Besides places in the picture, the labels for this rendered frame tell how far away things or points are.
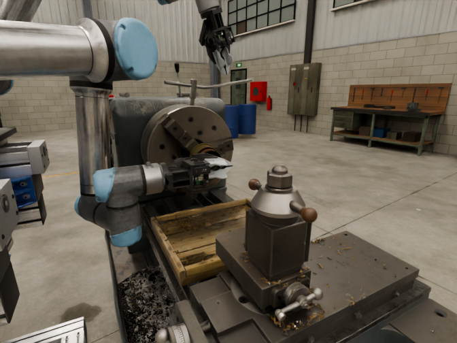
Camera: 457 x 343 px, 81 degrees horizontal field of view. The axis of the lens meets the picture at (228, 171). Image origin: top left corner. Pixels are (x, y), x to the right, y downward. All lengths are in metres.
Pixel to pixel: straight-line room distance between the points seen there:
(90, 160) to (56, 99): 10.20
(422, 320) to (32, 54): 0.78
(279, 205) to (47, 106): 10.69
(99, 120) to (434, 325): 0.80
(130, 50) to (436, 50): 7.11
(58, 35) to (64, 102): 10.39
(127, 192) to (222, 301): 0.33
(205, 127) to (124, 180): 0.40
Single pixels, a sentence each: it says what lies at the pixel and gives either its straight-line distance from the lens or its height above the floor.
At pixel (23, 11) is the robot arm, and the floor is 1.52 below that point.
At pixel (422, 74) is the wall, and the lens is 7.47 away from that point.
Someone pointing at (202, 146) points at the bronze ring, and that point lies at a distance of 0.84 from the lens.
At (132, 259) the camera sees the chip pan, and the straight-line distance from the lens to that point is 1.37.
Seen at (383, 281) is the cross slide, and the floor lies 0.97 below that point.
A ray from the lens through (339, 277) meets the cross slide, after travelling 0.55.
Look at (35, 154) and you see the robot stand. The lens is 1.05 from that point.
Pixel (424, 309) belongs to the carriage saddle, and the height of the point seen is 0.90.
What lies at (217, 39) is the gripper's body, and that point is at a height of 1.45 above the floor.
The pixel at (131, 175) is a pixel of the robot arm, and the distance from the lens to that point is 0.65.
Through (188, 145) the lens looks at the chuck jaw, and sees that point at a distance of 0.85.
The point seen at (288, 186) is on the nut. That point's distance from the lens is 0.39.
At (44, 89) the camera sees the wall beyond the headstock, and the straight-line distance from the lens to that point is 10.93.
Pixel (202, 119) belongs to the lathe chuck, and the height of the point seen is 1.19.
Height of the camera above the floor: 1.29
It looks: 17 degrees down
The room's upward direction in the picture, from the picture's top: straight up
